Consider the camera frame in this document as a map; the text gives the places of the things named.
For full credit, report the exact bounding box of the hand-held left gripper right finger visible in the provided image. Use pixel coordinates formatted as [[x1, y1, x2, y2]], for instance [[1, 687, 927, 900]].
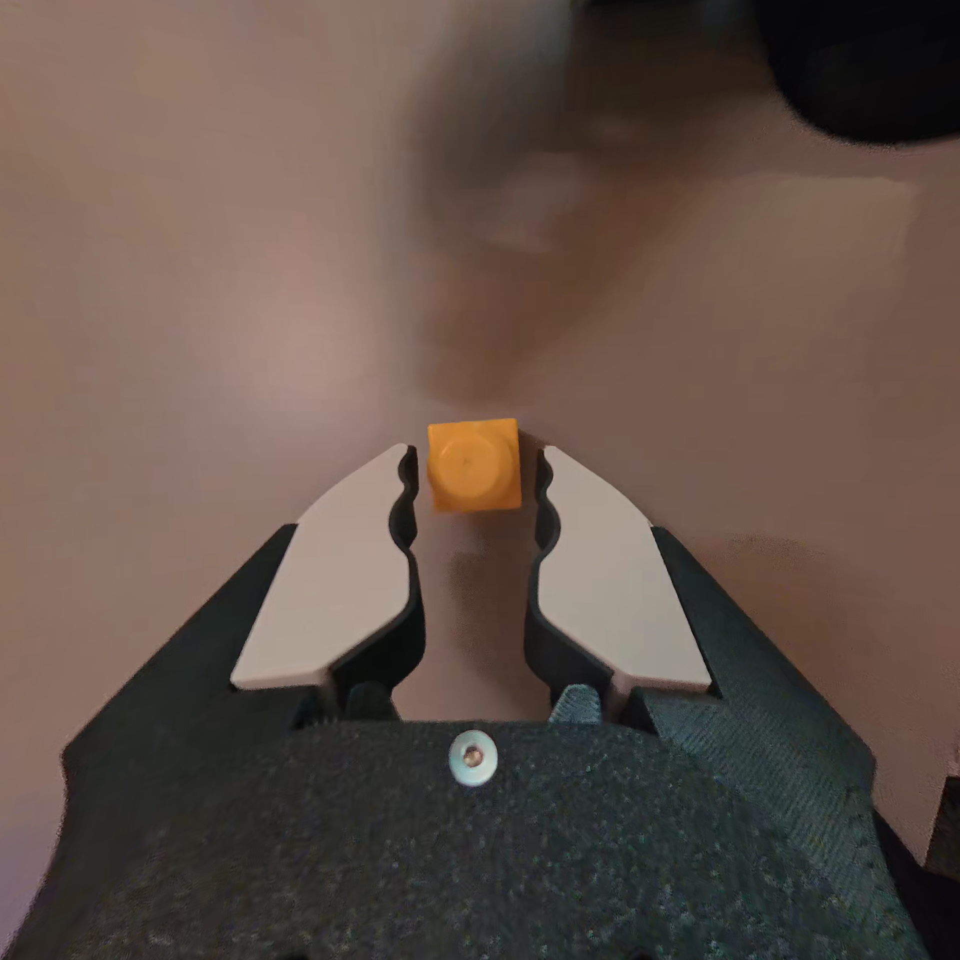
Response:
[[523, 444, 714, 710]]

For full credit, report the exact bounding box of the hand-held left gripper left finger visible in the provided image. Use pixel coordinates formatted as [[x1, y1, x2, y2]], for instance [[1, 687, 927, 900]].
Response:
[[228, 442, 429, 710]]

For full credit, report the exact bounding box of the yellow single-stud block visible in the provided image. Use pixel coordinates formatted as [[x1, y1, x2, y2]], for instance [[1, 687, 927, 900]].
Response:
[[426, 417, 522, 516]]

